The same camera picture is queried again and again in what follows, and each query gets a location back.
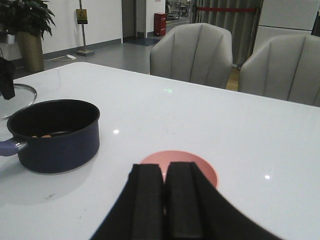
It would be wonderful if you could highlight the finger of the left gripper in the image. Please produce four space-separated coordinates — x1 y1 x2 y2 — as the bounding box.
0 57 16 100

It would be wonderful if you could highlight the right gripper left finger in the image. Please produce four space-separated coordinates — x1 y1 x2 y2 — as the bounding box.
92 164 164 240

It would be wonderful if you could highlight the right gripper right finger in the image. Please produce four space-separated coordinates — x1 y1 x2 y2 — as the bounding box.
165 162 278 240

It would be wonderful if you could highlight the glass lid with blue knob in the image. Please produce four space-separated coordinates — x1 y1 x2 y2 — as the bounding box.
0 83 37 121

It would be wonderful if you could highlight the pink bowl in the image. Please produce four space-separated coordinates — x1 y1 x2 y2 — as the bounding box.
139 150 219 189

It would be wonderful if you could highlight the dark blue saucepan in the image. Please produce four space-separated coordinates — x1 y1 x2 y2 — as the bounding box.
0 99 100 174

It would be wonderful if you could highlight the potted green plant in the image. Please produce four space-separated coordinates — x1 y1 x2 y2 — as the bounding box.
0 0 55 73

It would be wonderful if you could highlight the white power strip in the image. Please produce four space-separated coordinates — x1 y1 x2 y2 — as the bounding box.
66 54 77 60

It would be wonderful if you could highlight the yellow warning sign stand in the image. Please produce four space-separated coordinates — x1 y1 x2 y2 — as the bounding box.
75 0 95 57

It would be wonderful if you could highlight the left grey upholstered chair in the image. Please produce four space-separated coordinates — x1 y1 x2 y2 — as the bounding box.
149 23 233 89

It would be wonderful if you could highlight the grey upholstered chair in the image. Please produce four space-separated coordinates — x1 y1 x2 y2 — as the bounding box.
149 23 233 89
238 34 320 107

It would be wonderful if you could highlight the red bin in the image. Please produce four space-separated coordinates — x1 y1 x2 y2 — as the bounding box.
153 12 167 37

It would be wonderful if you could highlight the right grey upholstered chair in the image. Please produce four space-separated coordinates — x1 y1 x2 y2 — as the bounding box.
238 34 320 107

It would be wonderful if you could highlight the red barrier tape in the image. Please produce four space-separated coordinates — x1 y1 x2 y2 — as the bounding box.
196 7 257 13

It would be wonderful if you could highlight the white cabinet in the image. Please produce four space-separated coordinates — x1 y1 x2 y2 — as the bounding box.
253 0 320 54

